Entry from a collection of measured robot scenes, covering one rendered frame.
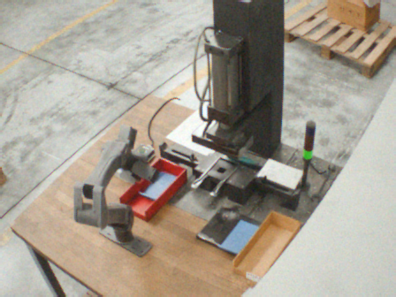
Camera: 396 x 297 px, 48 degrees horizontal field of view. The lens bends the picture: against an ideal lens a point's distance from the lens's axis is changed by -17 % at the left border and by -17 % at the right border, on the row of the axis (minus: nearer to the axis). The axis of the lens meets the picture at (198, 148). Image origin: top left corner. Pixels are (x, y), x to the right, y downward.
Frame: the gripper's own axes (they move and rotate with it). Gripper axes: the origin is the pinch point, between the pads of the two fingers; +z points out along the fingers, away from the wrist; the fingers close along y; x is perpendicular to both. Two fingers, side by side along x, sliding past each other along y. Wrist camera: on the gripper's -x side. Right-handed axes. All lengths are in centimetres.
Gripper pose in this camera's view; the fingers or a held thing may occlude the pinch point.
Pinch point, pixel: (143, 175)
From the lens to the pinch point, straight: 179.7
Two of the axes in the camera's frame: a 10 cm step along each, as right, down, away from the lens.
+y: 4.6, -8.7, 1.8
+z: 2.9, 3.4, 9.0
